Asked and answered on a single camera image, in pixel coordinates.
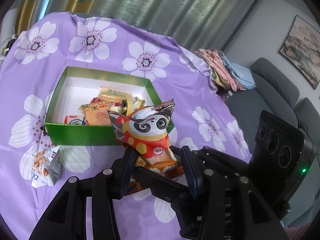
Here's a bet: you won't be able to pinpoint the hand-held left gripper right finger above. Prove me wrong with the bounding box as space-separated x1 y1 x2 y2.
180 145 285 240

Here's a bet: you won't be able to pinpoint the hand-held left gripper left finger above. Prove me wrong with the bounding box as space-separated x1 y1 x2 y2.
29 148 137 240

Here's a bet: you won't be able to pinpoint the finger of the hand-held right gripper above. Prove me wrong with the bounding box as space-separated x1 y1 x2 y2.
132 167 200 235
191 145 253 180

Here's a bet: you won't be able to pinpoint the orange panda snack packet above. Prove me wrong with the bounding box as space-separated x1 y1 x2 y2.
107 99 185 197

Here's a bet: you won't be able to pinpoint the green cardboard box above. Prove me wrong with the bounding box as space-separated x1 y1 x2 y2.
45 66 175 147

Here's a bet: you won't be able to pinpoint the orange rice crust packet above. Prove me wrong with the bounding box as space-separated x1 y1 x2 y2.
79 102 113 125

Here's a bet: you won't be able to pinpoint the white packet with blue label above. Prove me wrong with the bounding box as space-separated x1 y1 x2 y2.
64 114 88 125

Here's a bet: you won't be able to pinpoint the cracker packet with green label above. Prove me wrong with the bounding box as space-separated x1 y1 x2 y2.
99 86 132 100

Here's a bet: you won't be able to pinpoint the person's right forearm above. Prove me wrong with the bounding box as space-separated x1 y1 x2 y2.
280 226 300 240

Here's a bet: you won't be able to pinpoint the grey sofa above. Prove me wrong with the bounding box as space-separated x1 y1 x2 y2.
224 57 320 170

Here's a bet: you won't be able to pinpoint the light blue folded cloth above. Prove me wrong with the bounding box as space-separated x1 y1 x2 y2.
220 52 258 90

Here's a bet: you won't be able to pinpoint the white silver peanut packet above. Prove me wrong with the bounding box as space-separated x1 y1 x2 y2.
31 146 62 189

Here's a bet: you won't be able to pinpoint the pink patterned folded cloths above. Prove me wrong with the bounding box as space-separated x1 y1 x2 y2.
194 49 240 92

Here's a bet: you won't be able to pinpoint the framed landscape picture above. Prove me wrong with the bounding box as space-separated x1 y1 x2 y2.
279 15 320 90

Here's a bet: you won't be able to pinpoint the grey green curtain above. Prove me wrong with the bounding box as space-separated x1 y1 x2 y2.
87 0 265 53

